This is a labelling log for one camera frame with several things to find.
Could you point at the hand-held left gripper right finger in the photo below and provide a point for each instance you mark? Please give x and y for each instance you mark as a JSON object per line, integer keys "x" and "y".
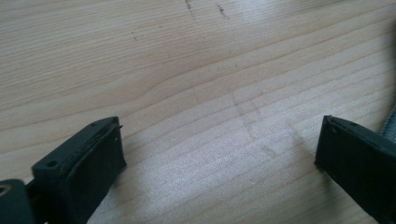
{"x": 361, "y": 161}

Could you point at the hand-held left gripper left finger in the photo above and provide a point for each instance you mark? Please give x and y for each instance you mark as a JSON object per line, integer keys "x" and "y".
{"x": 81, "y": 168}

